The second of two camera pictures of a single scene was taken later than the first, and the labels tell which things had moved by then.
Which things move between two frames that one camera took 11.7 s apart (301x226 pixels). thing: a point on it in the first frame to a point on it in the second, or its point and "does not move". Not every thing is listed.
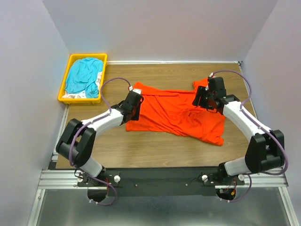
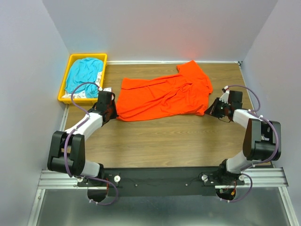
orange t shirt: x=175 y=113 to x=186 y=92
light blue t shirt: x=82 y=76 does not move
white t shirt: x=83 y=94 does not move
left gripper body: x=137 y=109 to x=111 y=112
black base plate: x=159 y=182 does not move
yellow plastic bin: x=73 y=57 does not move
